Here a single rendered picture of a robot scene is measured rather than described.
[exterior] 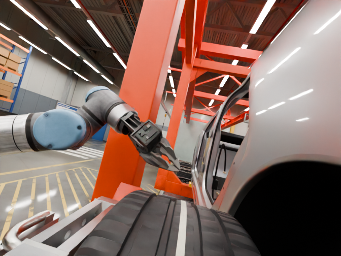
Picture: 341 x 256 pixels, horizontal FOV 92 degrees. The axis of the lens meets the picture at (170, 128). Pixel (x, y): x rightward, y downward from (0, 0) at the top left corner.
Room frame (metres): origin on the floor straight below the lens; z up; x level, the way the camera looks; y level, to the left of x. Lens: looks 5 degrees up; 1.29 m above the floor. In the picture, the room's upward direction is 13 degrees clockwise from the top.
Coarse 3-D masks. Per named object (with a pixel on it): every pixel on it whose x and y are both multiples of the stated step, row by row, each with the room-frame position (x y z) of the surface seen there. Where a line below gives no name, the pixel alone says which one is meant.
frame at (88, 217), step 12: (96, 204) 0.38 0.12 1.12; (108, 204) 0.39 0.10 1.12; (72, 216) 0.31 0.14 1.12; (84, 216) 0.33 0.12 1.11; (96, 216) 0.33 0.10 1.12; (48, 228) 0.27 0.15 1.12; (60, 228) 0.27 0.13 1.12; (72, 228) 0.30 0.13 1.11; (84, 228) 0.29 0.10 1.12; (24, 240) 0.23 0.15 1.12; (36, 240) 0.24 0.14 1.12; (48, 240) 0.25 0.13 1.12; (60, 240) 0.28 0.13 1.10; (72, 240) 0.25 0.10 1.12; (12, 252) 0.21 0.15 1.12; (24, 252) 0.21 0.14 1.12; (36, 252) 0.22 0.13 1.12; (48, 252) 0.22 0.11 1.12; (60, 252) 0.22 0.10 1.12; (72, 252) 0.24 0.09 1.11
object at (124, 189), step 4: (120, 184) 0.54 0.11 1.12; (124, 184) 0.54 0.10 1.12; (128, 184) 0.54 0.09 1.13; (120, 188) 0.53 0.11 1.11; (124, 188) 0.53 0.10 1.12; (128, 188) 0.53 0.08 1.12; (132, 188) 0.53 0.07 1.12; (136, 188) 0.53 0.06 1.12; (140, 188) 0.53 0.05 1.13; (116, 192) 0.52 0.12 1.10; (120, 192) 0.52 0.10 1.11; (124, 192) 0.52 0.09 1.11; (128, 192) 0.52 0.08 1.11; (116, 196) 0.51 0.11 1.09; (120, 196) 0.51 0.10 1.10; (124, 196) 0.51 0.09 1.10
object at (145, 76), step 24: (144, 0) 0.72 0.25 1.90; (168, 0) 0.70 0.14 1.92; (144, 24) 0.71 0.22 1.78; (168, 24) 0.70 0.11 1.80; (144, 48) 0.71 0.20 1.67; (168, 48) 0.74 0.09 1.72; (144, 72) 0.70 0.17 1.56; (120, 96) 0.71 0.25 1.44; (144, 96) 0.70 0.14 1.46; (144, 120) 0.70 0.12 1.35; (120, 144) 0.71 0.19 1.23; (120, 168) 0.70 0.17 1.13; (144, 168) 0.85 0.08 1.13; (96, 192) 0.71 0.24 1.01
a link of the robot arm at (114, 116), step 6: (114, 108) 0.49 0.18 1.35; (120, 108) 0.49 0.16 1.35; (126, 108) 0.49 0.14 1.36; (132, 108) 0.51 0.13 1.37; (114, 114) 0.48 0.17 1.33; (120, 114) 0.48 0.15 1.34; (126, 114) 0.48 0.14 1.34; (108, 120) 0.50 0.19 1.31; (114, 120) 0.48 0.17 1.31; (120, 120) 0.48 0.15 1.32; (114, 126) 0.49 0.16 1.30; (120, 132) 0.52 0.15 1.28
